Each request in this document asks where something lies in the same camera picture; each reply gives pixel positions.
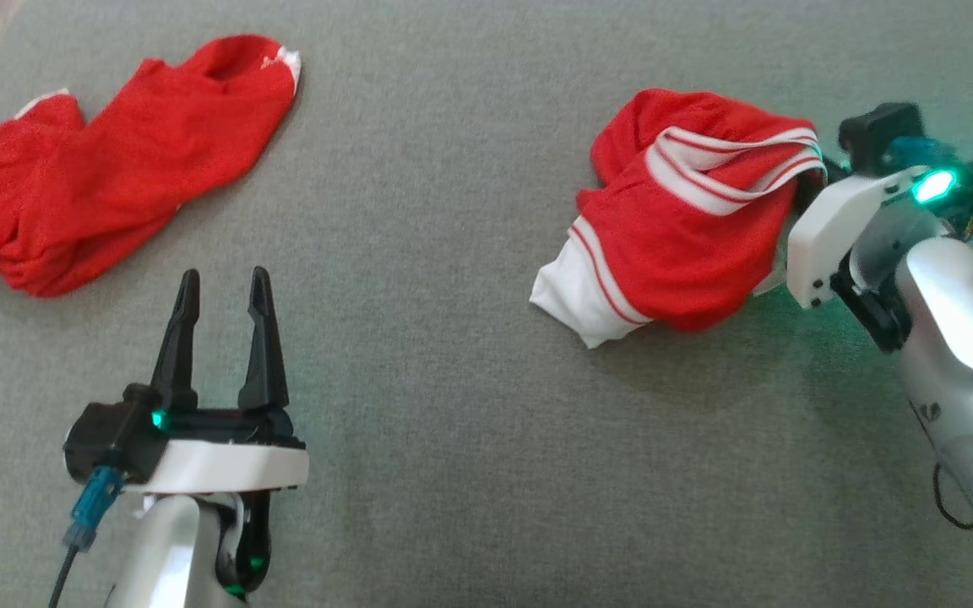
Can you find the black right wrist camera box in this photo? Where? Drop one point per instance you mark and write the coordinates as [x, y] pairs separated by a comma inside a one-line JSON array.
[[875, 135]]

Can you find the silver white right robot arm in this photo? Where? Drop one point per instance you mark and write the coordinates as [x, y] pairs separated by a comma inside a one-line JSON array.
[[959, 338]]

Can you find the plain red garment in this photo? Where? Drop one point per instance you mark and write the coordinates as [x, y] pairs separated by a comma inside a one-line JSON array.
[[115, 169]]

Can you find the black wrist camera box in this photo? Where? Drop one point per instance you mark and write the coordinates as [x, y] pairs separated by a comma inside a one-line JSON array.
[[106, 435], [875, 135]]

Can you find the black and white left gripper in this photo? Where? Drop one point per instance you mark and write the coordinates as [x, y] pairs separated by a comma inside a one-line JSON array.
[[225, 464]]

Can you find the red garment with white stripes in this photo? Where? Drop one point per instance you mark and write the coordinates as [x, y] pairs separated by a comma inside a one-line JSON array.
[[681, 245]]

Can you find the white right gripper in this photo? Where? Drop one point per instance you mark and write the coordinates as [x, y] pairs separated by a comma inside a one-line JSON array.
[[824, 228]]

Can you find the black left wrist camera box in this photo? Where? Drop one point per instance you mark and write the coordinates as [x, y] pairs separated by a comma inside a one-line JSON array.
[[106, 435]]

